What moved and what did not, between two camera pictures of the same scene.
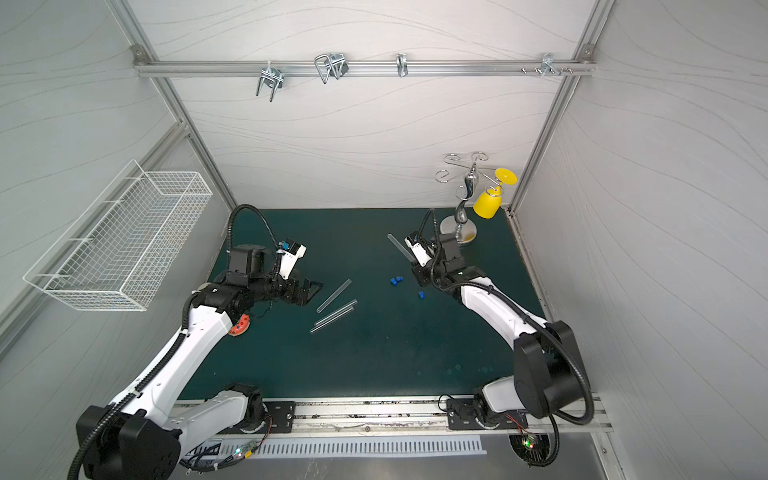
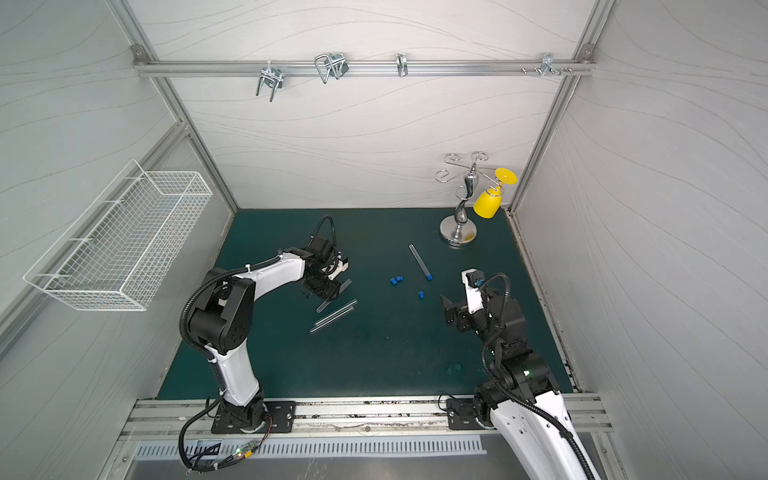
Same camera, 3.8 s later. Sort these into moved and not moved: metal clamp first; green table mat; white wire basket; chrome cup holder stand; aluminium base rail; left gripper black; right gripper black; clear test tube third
Moved: right gripper black; left gripper black
Not moved: clear test tube third; metal clamp first; aluminium base rail; chrome cup holder stand; white wire basket; green table mat
